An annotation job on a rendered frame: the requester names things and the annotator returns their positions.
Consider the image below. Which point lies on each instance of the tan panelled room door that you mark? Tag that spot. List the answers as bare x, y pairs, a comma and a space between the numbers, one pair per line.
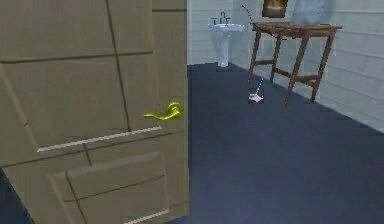
66, 100

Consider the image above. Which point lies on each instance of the brown wooden side table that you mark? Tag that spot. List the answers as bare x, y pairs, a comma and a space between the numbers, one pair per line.
296, 31

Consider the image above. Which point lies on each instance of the white pedestal sink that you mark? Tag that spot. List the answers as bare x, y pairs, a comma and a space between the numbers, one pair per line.
224, 33

